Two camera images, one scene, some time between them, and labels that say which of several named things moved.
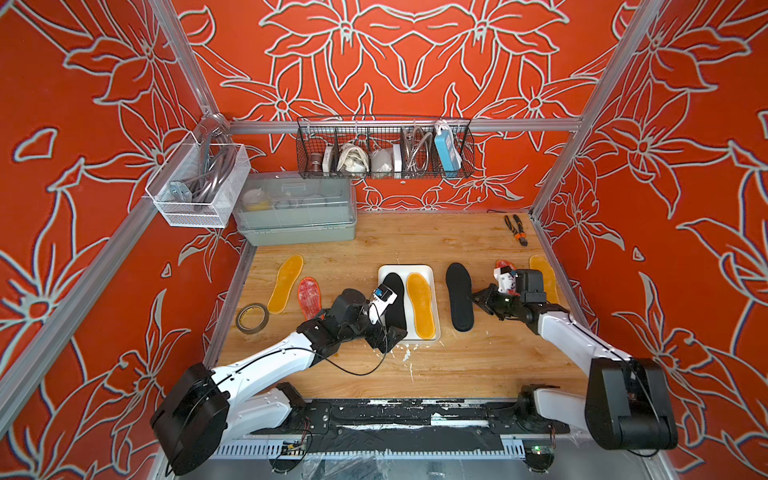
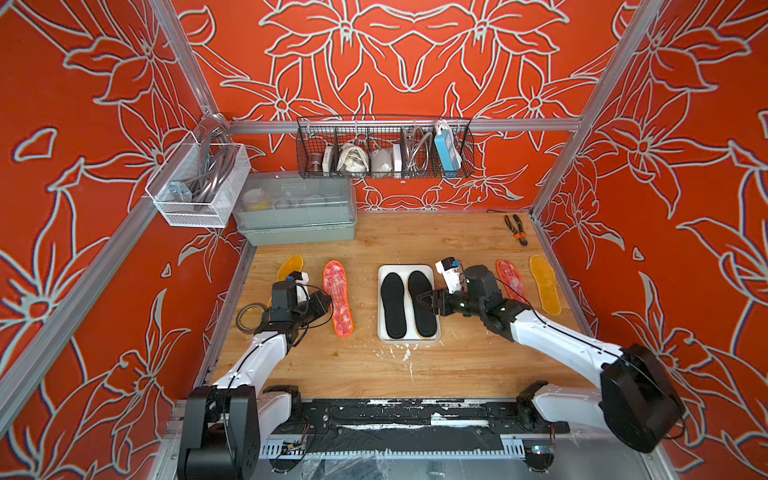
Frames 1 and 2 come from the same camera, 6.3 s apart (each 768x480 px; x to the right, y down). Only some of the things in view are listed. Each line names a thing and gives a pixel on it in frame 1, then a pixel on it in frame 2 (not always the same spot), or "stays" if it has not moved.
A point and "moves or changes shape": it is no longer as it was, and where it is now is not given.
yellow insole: (287, 273) stays
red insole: (310, 298) moves or changes shape
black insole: (396, 312) stays
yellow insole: (538, 262) stays
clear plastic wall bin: (195, 184) stays
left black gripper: (389, 342) to (319, 308)
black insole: (459, 288) to (419, 283)
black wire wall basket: (384, 147) stays
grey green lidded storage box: (274, 208) stays
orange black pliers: (521, 235) stays
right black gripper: (486, 302) to (435, 297)
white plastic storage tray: (420, 298) stays
